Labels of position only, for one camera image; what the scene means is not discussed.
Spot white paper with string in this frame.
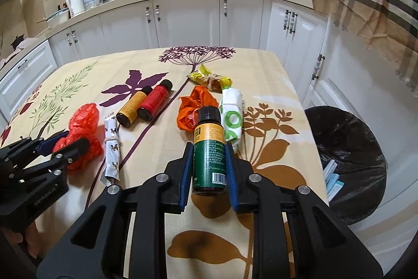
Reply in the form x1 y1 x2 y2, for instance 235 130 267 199
100 117 122 185

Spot green white soft packet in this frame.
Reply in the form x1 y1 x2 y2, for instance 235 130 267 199
220 87 245 155

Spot white kitchen base cabinets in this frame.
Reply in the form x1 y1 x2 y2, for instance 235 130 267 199
0 0 330 123

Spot green label brown bottle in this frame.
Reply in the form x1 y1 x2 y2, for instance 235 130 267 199
191 106 229 196

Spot red plastic bag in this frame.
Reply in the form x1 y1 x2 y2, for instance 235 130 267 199
52 103 104 172

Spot yellow label brown bottle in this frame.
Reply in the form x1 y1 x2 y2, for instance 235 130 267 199
116 86 154 128

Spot red label brown bottle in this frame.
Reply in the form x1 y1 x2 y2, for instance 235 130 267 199
137 79 173 122

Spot black lined trash bin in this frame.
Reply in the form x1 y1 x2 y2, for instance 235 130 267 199
303 106 387 225

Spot orange plastic bag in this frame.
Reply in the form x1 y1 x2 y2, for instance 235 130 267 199
176 85 218 133

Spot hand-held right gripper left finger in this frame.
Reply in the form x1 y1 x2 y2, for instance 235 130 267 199
36 142 196 279

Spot person's left hand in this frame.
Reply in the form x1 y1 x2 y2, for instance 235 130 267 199
7 222 41 260

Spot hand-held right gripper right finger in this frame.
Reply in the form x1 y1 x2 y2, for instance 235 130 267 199
225 142 384 279

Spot white pot with lid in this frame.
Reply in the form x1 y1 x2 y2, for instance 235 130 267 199
46 8 71 29

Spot yellow candy wrapper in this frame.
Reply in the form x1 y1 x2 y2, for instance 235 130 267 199
186 64 233 93

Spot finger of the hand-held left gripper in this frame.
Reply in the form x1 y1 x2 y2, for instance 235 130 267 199
0 130 71 168
20 137 91 183

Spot white packet blue print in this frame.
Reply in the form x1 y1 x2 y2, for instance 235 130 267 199
323 160 338 183

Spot white kettle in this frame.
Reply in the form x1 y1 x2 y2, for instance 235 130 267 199
66 0 86 16

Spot white panelled door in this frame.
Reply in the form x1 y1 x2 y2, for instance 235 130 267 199
300 21 418 266

